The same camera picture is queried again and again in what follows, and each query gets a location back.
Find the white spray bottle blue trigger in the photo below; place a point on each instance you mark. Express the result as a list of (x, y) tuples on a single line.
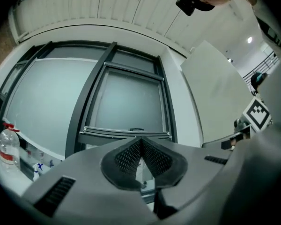
[(36, 171)]

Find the black head-worn camera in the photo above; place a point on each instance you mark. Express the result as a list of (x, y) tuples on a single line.
[(189, 2)]

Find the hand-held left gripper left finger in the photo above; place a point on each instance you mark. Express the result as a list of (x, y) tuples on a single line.
[(84, 172)]

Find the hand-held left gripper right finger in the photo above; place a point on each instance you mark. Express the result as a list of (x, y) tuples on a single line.
[(192, 167)]

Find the round ceiling lamp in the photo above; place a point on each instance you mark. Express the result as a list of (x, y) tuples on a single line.
[(249, 40)]

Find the black metal railing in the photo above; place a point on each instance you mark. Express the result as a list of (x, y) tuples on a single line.
[(264, 65)]

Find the clear water bottle red cap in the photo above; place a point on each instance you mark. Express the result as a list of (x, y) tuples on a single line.
[(9, 146)]

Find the black framed window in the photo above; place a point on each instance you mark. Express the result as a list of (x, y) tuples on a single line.
[(84, 97)]

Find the white partition board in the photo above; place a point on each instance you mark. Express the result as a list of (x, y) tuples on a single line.
[(213, 90)]

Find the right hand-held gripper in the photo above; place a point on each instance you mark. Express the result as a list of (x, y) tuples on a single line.
[(257, 112)]

